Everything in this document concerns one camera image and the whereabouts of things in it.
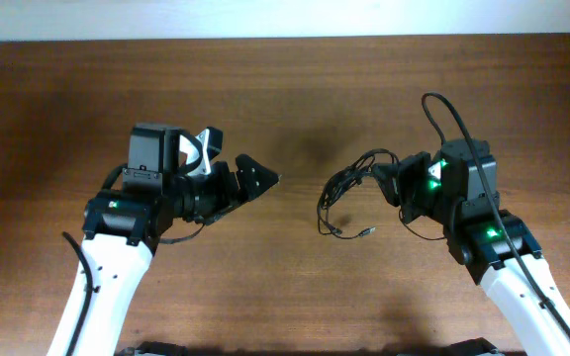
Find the thick black USB cable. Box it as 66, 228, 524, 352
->
317, 147, 401, 237

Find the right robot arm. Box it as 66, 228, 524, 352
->
372, 139, 570, 355

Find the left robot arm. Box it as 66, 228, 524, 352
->
48, 123, 279, 355

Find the right camera cable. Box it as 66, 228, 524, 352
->
421, 91, 570, 356

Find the camera cable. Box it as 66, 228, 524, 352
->
60, 230, 96, 356
421, 91, 570, 356

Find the left camera cable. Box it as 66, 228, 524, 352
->
60, 230, 96, 356

